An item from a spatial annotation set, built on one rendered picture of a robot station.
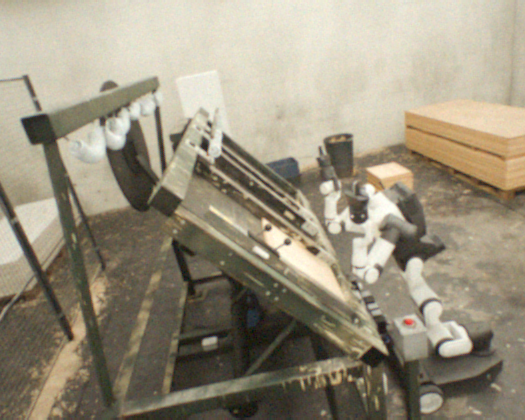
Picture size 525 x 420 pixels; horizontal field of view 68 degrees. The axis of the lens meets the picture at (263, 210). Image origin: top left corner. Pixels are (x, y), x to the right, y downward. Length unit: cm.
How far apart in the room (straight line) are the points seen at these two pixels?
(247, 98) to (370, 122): 238
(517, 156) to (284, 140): 378
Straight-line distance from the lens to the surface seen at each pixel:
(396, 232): 203
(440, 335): 284
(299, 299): 173
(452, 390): 293
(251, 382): 207
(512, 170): 543
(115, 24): 717
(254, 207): 229
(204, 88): 565
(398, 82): 790
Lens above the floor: 227
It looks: 23 degrees down
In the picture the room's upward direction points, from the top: 12 degrees counter-clockwise
